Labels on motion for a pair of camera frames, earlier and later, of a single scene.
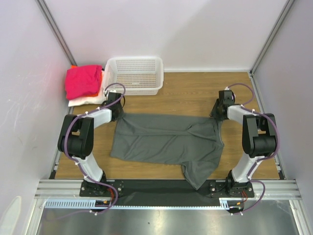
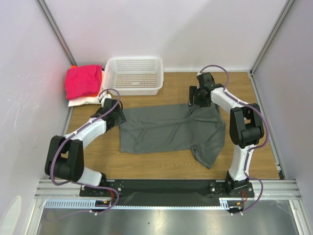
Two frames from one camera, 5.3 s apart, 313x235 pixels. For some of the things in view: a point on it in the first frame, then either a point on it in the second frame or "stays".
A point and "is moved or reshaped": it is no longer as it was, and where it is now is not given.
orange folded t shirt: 95,95 stays
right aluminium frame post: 272,35 stays
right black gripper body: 214,114 to 193,97
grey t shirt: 193,144 is moved or reshaped
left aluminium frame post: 53,26 stays
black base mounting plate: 164,192 stays
